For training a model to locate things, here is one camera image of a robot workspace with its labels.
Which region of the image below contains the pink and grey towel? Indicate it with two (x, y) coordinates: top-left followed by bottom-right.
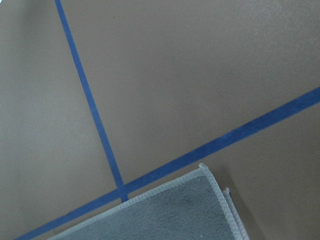
(55, 164), (249, 240)

